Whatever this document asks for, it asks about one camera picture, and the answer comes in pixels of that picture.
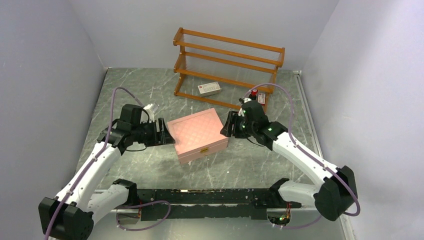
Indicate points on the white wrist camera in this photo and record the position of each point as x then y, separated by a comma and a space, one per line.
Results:
151, 110
242, 101

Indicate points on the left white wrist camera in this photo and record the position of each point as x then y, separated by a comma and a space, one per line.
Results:
151, 110

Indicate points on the pink jewelry box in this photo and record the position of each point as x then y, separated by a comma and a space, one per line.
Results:
197, 135

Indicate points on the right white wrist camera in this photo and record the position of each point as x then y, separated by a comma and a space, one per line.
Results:
242, 101

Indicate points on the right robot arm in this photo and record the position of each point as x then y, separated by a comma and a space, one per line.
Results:
333, 189

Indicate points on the wooden two-tier shelf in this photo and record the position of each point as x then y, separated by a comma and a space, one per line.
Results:
226, 60

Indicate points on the white red cardboard box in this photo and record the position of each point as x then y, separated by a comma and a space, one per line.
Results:
209, 89

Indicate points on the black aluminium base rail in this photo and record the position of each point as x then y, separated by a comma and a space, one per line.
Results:
252, 203

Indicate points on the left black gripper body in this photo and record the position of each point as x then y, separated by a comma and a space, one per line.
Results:
151, 136

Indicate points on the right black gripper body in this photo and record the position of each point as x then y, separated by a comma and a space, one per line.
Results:
241, 129

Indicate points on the small red white box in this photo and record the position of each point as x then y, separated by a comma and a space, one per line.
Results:
261, 98

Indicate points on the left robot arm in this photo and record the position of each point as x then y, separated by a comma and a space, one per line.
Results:
74, 211

